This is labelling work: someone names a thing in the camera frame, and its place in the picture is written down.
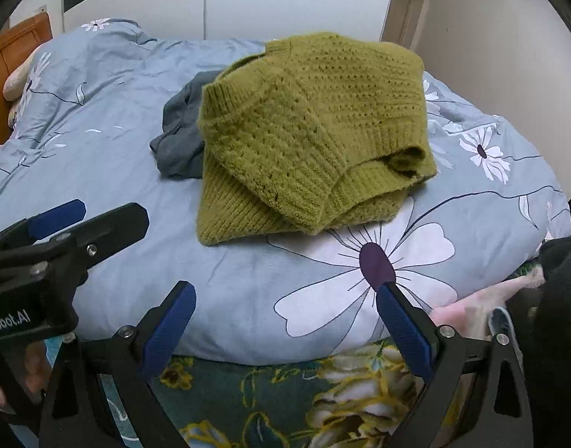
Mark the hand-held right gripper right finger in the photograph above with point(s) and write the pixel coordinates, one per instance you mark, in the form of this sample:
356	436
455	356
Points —
403	331

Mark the pink fleece cloth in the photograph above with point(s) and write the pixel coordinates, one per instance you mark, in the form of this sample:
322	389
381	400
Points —
472	308

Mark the grey garment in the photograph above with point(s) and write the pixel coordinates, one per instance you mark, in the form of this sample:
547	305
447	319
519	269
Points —
183	144

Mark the person's left hand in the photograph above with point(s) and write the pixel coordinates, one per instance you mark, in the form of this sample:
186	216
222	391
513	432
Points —
36	366

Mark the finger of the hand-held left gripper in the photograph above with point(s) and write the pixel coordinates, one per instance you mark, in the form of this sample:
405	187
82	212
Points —
57	219
113	228

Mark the green knitted sweater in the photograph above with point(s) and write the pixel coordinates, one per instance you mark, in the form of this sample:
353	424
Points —
309	135

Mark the blue floral duvet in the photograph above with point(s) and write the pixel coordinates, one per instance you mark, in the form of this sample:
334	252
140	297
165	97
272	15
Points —
117	130

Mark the wall socket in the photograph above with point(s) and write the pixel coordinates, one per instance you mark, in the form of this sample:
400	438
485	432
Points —
42	8

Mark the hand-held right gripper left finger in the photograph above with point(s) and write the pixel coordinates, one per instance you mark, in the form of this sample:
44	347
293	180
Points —
170	324

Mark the cream pillow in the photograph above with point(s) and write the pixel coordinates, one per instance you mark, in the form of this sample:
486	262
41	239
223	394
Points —
17	79

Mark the wooden door frame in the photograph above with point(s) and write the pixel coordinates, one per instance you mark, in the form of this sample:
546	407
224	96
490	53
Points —
407	0

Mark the wooden headboard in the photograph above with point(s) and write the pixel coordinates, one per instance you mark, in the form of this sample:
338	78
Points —
15	42

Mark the green floral blanket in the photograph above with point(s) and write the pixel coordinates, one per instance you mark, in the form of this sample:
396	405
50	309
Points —
267	401

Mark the black cloth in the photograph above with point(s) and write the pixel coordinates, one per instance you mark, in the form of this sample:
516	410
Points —
558	336

